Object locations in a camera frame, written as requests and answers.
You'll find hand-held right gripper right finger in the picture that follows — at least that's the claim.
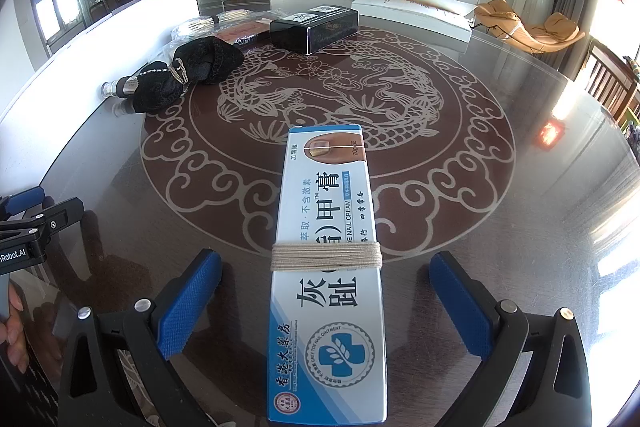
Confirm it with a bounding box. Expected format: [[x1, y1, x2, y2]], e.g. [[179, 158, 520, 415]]
[[429, 251, 593, 427]]

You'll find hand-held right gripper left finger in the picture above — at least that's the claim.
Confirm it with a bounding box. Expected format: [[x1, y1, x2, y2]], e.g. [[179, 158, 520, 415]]
[[59, 249, 223, 427]]

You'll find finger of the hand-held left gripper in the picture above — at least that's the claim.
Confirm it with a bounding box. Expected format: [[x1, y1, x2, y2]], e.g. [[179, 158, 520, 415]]
[[30, 198, 86, 253], [0, 187, 47, 222]]

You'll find blue white ointment box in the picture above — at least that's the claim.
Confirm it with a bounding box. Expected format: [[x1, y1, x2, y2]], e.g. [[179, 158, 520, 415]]
[[267, 125, 390, 425]]

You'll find phone case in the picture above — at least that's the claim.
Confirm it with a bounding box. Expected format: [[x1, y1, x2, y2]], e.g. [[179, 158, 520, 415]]
[[212, 19, 273, 45]]

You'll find person's left hand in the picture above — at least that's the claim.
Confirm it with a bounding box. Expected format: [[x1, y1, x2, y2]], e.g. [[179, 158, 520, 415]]
[[0, 276, 32, 375]]

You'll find white partition board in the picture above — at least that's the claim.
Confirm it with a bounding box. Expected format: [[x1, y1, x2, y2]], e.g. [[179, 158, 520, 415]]
[[0, 0, 200, 128]]

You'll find black velvet pouch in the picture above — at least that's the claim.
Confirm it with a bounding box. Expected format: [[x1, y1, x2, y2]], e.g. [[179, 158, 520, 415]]
[[131, 38, 246, 114]]

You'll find brown wooden chair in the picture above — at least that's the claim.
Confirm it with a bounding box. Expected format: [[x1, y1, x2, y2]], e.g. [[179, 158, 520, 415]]
[[582, 36, 640, 112]]

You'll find tan lounge chair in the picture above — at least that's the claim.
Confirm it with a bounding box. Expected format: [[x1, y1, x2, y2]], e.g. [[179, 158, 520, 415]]
[[474, 0, 586, 55]]

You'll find large white open box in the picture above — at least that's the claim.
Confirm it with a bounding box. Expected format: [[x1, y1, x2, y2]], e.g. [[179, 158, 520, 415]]
[[351, 0, 478, 45]]

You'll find black box with white label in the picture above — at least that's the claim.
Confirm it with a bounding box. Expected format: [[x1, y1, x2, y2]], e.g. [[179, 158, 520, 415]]
[[269, 5, 360, 55]]

